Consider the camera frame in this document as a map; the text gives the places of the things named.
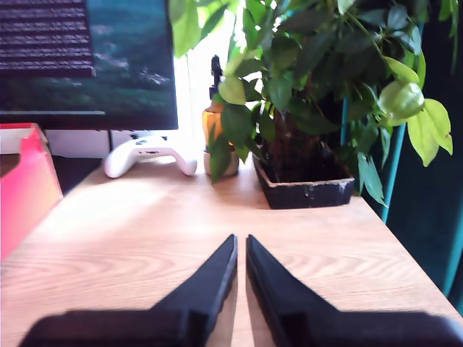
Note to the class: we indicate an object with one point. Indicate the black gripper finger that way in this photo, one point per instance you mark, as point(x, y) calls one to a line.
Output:
point(213, 282)
point(275, 289)

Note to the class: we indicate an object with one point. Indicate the green leafy houseplant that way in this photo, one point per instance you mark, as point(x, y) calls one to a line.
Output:
point(282, 54)

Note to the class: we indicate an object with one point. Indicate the small white pot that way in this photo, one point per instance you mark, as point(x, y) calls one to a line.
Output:
point(233, 168)

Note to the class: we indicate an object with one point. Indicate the dark teal curtain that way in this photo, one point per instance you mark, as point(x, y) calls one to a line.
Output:
point(427, 217)

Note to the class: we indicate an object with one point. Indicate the wide black computer monitor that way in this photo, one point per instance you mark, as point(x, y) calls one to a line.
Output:
point(126, 72)

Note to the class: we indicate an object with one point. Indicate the black rectangular planter tray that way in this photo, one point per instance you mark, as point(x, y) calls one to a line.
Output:
point(307, 195)

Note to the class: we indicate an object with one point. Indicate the white game controller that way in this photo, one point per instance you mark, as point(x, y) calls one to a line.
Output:
point(126, 159)

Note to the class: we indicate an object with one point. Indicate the red cardboard shoebox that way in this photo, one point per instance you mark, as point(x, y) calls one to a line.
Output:
point(29, 180)

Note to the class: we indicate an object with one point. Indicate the amber pump bottle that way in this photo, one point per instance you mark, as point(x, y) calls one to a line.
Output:
point(211, 123)

